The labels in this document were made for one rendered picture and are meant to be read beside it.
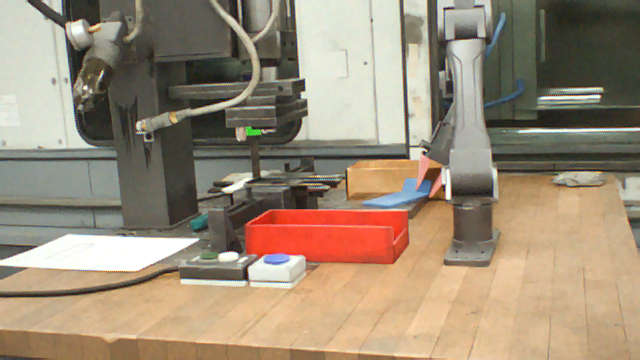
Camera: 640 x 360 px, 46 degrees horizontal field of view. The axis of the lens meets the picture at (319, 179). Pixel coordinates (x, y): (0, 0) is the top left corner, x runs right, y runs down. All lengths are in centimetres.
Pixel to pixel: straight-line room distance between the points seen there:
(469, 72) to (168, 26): 58
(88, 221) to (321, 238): 144
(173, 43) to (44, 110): 118
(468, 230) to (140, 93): 70
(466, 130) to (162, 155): 61
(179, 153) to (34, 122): 113
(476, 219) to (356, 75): 93
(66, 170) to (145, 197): 102
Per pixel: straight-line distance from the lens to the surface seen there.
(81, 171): 254
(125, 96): 156
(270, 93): 144
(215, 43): 146
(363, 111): 208
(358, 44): 207
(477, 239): 124
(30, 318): 113
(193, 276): 117
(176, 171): 158
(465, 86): 129
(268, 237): 125
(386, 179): 168
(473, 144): 125
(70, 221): 260
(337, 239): 121
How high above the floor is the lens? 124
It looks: 10 degrees down
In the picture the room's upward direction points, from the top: 4 degrees counter-clockwise
